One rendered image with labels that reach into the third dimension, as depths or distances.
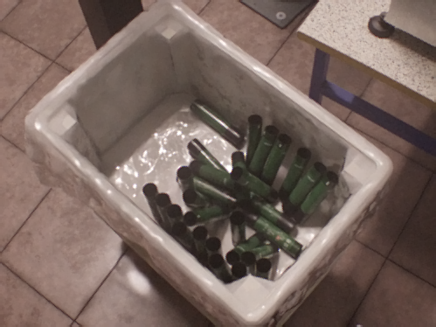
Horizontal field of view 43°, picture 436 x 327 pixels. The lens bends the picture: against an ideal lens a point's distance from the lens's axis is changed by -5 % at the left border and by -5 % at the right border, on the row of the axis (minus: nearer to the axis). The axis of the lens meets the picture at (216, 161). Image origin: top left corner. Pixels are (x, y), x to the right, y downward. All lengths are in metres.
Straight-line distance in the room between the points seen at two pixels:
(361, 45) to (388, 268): 0.81
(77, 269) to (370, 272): 0.88
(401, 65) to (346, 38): 0.12
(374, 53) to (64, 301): 1.14
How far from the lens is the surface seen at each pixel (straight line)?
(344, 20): 1.18
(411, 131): 1.44
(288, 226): 1.24
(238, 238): 1.19
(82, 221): 1.83
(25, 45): 2.26
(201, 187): 1.27
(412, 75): 1.13
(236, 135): 1.33
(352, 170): 1.10
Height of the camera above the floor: 1.65
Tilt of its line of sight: 64 degrees down
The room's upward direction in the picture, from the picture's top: 7 degrees counter-clockwise
